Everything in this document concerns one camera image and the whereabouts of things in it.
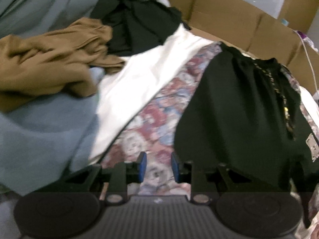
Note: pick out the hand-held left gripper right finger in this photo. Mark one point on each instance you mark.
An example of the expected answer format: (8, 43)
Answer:
(175, 166)

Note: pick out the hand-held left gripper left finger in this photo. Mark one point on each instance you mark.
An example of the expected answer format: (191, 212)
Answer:
(142, 166)

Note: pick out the black garment with floral lining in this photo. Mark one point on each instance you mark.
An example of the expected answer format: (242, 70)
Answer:
(159, 109)

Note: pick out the plain white cloth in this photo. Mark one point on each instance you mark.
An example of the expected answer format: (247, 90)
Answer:
(139, 79)

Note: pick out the light blue blanket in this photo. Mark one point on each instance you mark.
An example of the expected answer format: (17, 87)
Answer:
(37, 134)

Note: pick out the brown garment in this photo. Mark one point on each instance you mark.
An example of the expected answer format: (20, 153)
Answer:
(49, 54)

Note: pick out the dark green garment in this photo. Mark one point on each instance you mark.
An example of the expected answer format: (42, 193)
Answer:
(139, 20)

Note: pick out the brown cardboard box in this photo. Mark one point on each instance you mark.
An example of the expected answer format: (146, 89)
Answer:
(224, 17)

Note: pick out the bottle with blue cap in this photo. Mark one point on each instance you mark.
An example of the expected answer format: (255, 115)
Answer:
(284, 22)

